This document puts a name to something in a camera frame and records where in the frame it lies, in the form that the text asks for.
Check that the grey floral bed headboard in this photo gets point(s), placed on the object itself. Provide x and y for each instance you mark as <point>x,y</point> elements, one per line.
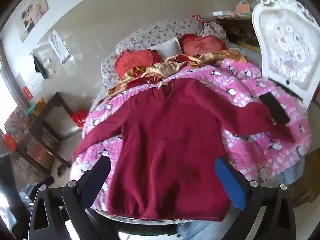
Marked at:
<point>155,30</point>

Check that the white pillow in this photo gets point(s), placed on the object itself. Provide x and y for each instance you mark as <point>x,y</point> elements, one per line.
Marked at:
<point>167,48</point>

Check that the wall poster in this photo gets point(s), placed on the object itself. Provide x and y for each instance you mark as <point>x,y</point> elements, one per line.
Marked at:
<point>32,15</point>

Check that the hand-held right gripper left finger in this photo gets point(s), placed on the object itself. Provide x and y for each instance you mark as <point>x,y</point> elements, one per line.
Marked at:
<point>98,177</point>

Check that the red bag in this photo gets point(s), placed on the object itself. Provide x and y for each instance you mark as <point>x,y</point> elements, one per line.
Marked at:
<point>78,118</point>

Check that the yellow container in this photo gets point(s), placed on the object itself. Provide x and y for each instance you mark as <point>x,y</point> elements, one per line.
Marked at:
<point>40,107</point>

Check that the dark red sweater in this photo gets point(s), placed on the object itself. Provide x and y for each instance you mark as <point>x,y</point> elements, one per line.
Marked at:
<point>162,142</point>

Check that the dark wooden cabinet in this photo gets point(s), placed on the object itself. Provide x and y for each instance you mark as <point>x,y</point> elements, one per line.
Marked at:
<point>240,32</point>

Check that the orange box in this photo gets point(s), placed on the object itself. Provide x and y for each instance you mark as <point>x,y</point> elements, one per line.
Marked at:
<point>243,7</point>

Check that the gold and red blanket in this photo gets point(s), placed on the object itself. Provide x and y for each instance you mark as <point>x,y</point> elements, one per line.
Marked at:
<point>170,67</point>

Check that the red patterned bow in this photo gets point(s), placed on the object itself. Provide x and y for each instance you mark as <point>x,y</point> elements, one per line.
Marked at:
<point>202,20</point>

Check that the pink penguin blanket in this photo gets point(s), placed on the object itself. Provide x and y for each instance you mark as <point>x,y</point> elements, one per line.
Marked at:
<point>250,155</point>

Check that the dark wooden table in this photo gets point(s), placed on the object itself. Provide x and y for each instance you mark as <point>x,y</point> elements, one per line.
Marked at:
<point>55,105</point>

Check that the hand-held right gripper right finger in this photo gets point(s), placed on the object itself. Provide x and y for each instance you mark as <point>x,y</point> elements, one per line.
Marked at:
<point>230,183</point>

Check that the red heart pillow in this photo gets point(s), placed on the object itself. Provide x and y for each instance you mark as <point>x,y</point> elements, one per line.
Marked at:
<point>132,62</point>
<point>200,45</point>

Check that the white wall calendar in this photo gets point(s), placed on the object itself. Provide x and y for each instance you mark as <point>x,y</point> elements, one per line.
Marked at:
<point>58,46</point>

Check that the white ornate chair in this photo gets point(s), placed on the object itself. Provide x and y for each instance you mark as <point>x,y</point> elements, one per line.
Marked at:
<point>282,42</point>

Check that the black remote control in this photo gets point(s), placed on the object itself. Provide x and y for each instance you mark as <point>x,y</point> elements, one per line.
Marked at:
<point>273,107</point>

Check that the teal hanging cloth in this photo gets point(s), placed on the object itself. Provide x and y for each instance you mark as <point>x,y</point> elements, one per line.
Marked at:
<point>40,67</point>

